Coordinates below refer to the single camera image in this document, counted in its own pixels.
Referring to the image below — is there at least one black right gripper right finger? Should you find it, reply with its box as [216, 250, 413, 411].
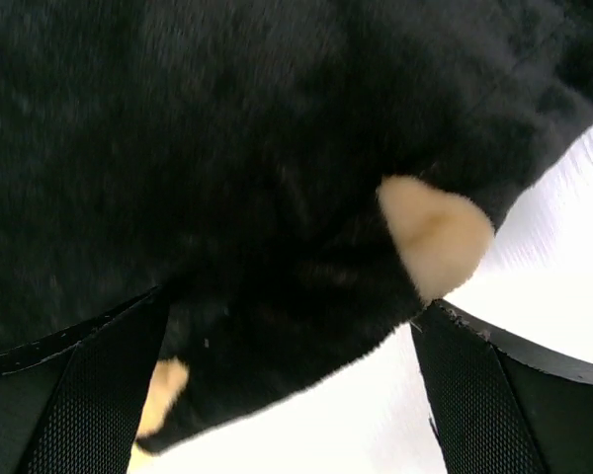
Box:
[411, 300, 593, 474]

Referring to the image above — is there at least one black floral plush pillowcase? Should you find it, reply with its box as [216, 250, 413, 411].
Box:
[0, 1, 593, 454]

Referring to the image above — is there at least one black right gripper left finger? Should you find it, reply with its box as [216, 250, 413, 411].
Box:
[0, 288, 168, 474]

